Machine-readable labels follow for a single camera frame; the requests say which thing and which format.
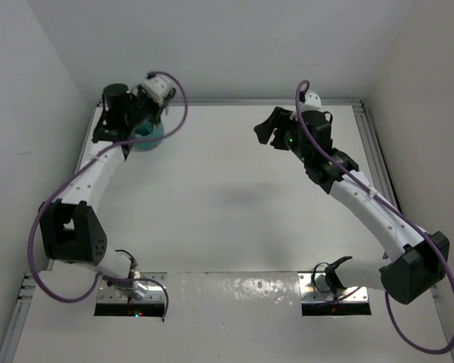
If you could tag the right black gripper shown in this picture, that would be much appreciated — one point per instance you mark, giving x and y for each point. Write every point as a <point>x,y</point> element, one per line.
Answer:
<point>265,129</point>

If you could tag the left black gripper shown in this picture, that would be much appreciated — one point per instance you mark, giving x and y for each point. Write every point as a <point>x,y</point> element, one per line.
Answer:
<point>155,107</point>

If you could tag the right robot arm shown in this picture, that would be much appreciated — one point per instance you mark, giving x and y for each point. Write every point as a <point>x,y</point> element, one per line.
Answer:
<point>416,259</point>

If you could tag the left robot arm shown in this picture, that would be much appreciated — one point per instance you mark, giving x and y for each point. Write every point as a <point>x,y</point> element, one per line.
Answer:
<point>71,231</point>

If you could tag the teal divided pen holder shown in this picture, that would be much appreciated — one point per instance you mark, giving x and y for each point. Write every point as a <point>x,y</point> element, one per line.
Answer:
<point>149,134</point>

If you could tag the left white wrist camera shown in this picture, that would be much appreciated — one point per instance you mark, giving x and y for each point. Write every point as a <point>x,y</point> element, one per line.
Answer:
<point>159,88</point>

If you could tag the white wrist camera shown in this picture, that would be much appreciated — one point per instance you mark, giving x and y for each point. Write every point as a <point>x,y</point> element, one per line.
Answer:
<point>309,101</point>
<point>159,88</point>

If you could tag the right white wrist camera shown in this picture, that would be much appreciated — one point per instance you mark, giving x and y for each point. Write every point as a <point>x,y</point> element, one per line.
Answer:
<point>309,101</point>

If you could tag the aluminium table frame rail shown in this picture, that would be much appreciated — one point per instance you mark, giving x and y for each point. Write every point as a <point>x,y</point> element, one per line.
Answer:
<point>273,102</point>

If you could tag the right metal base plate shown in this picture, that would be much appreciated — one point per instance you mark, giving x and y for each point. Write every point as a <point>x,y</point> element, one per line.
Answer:
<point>314,290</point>

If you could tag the metal base plate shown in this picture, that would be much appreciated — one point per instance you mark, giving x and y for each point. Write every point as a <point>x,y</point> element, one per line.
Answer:
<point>314,290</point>
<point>138,288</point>

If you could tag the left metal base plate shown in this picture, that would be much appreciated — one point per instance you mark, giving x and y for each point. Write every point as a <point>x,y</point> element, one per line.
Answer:
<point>138,288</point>

